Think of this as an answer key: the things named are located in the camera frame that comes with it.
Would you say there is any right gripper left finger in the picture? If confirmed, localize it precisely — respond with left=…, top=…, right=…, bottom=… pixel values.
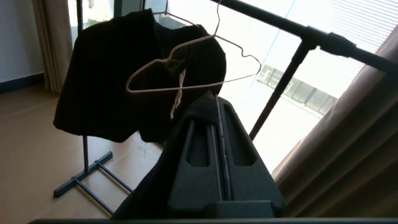
left=167, top=119, right=223, bottom=218

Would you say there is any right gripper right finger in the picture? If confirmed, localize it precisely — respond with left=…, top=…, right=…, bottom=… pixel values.
left=216, top=96, right=285, bottom=218

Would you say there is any heap of clothes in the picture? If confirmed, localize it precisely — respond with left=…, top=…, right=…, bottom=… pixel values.
left=111, top=91, right=220, bottom=220

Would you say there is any black garment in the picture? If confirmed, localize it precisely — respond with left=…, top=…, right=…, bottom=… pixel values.
left=52, top=8, right=228, bottom=144

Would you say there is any black clothes rack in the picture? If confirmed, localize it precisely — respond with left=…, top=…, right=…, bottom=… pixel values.
left=52, top=0, right=398, bottom=216

